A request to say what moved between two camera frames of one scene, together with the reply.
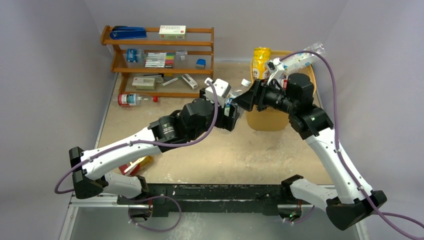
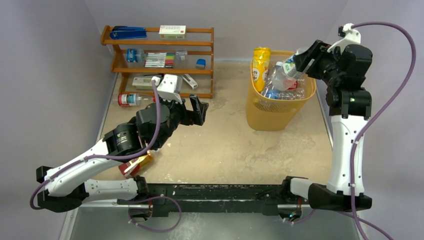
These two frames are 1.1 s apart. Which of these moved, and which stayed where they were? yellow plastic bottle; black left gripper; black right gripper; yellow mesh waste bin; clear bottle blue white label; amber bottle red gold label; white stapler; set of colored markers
Moved: black right gripper; black left gripper; clear bottle blue white label
Stayed: yellow plastic bottle; amber bottle red gold label; set of colored markers; yellow mesh waste bin; white stapler
